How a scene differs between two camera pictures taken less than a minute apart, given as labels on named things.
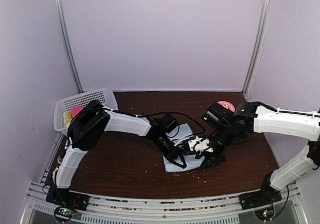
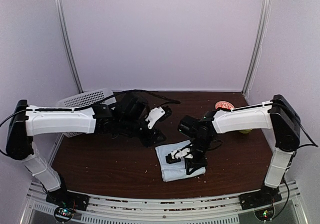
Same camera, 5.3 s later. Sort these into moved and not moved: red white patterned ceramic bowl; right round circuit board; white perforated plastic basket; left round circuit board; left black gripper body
Moved: left black gripper body
Not moved: left round circuit board; white perforated plastic basket; right round circuit board; red white patterned ceramic bowl
